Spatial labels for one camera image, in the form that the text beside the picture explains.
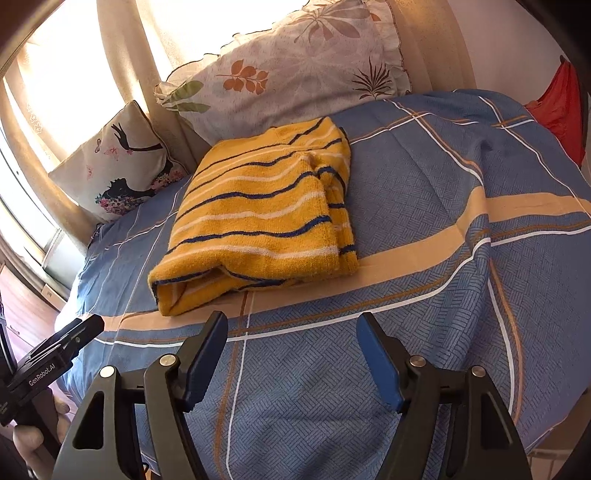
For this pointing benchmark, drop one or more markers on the left hand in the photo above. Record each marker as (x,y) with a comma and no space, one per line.
(28,441)

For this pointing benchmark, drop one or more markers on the beige window curtain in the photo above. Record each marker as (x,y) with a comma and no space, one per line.
(66,66)

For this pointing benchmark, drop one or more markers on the floral leaf print pillow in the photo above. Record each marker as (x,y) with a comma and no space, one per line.
(326,57)

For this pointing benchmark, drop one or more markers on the blue plaid bed cover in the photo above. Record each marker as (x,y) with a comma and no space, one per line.
(472,228)

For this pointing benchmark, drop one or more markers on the yellow striped knit sweater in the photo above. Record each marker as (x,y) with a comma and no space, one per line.
(264,212)

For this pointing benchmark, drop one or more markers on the red cloth bag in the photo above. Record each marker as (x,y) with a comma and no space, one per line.
(560,110)

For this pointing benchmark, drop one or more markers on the lady silhouette print cushion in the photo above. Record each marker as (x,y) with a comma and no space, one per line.
(119,168)

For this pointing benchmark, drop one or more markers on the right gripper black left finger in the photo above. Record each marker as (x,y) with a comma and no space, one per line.
(102,441)

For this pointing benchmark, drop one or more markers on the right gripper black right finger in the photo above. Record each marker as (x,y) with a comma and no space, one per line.
(482,440)

